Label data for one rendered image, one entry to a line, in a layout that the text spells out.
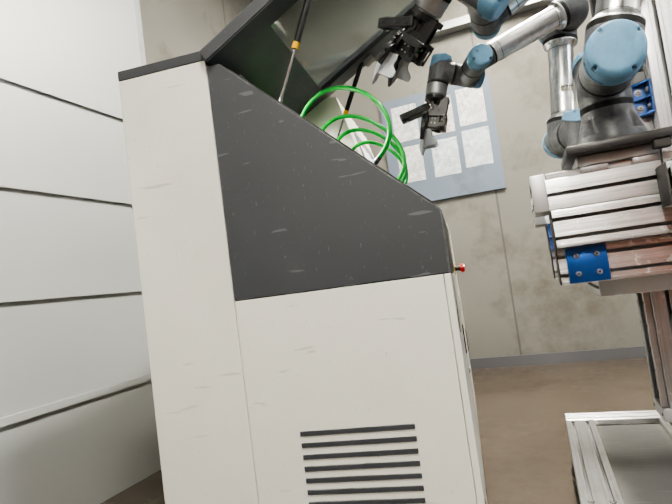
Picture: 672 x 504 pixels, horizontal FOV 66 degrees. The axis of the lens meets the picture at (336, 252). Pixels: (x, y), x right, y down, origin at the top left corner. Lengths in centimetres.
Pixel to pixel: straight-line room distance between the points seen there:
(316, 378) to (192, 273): 45
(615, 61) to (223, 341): 114
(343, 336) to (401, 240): 29
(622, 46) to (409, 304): 72
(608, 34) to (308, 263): 85
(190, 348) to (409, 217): 70
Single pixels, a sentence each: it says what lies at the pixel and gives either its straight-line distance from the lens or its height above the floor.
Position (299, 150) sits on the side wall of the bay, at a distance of 141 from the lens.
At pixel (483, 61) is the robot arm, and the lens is 185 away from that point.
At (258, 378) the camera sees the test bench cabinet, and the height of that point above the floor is 58.
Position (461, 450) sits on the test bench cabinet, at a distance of 139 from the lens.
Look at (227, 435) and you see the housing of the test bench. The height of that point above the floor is 44.
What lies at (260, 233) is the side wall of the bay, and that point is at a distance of 142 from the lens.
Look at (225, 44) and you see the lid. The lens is 157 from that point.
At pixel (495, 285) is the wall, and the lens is 428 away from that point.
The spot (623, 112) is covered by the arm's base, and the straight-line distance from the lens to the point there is 140.
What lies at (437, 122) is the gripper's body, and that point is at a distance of 189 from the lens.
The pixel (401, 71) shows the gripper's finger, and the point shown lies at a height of 134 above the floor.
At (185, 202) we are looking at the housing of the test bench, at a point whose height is 108.
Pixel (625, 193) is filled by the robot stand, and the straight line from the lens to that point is 135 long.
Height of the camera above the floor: 80
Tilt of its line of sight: 4 degrees up
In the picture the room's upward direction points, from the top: 8 degrees counter-clockwise
